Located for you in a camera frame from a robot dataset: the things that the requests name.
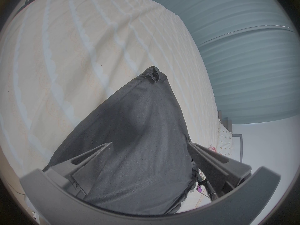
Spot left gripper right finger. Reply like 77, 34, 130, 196
188, 142, 253, 196

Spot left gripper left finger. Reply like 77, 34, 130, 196
43, 142, 113, 196

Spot black shorts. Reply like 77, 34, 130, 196
42, 65, 200, 215

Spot pile of clothes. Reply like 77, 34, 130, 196
206, 145, 222, 155

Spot white printed pillow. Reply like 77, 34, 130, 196
217, 120, 233, 158

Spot blue-green curtain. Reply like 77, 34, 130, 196
136, 0, 299, 125

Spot bed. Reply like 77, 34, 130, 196
0, 0, 244, 214

